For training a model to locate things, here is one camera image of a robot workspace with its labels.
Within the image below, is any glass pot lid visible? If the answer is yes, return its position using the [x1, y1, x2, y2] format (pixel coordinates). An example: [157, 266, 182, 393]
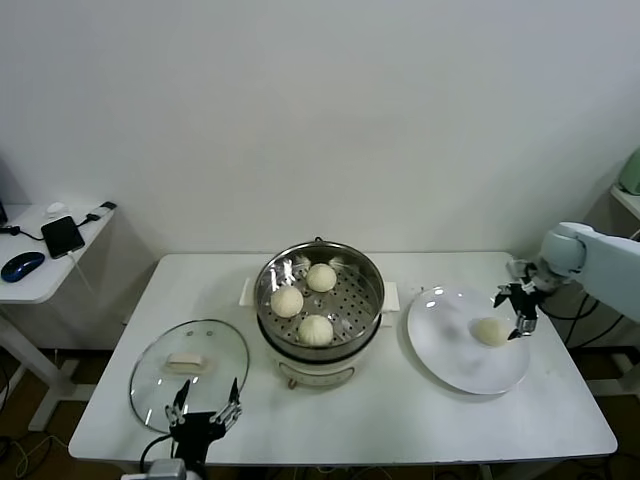
[128, 319, 250, 434]

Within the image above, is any white steamed baozi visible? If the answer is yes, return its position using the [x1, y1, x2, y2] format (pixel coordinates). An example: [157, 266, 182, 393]
[472, 316, 507, 348]
[297, 314, 335, 347]
[305, 263, 337, 293]
[270, 285, 305, 318]

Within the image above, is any dark furniture base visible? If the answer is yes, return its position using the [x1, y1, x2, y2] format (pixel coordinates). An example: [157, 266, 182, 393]
[574, 344, 640, 397]

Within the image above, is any white side table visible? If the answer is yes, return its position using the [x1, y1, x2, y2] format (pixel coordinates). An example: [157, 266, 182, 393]
[0, 201, 126, 434]

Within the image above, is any blue computer mouse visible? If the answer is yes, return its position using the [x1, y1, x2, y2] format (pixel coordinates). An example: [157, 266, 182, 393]
[0, 251, 46, 284]

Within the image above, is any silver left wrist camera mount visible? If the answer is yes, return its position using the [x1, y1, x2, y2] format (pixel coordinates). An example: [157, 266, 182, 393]
[147, 459, 186, 480]

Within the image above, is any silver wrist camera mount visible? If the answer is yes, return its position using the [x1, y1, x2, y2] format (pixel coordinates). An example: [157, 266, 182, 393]
[507, 257, 571, 297]
[147, 459, 186, 480]

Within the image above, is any black adapter cable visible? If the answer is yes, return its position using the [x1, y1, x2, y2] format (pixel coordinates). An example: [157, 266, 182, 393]
[564, 294, 609, 349]

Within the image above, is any green appliance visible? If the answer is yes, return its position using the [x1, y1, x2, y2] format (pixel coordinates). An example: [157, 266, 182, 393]
[617, 149, 640, 196]

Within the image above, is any white phone cable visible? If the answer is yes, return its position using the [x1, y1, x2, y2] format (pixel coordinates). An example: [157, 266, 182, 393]
[67, 252, 94, 294]

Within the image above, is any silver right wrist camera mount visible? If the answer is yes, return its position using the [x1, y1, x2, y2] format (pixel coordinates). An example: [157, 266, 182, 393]
[507, 257, 571, 297]

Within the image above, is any white shelf unit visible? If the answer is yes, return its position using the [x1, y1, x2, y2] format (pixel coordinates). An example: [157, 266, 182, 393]
[609, 183, 640, 224]

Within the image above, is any black smartphone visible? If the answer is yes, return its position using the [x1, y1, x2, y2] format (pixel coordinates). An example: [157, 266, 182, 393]
[40, 215, 85, 260]

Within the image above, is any white round plate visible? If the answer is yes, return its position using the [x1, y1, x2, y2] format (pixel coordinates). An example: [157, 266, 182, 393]
[405, 284, 531, 396]

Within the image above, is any black desk cable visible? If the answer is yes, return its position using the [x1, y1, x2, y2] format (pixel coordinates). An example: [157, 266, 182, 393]
[0, 224, 44, 241]

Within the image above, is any dark monitor edge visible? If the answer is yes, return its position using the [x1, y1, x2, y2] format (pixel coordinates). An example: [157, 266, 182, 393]
[0, 154, 9, 226]

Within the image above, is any white electric cooker base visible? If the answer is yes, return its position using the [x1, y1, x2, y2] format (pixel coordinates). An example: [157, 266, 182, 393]
[239, 279, 401, 392]

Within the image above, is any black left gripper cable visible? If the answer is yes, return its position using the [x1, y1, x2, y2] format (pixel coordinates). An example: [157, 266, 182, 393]
[139, 432, 174, 467]

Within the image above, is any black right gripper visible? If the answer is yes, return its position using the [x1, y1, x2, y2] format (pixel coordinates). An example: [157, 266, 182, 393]
[492, 282, 544, 342]

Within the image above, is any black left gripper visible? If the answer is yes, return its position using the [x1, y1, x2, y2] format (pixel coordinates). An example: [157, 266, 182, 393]
[165, 378, 243, 464]

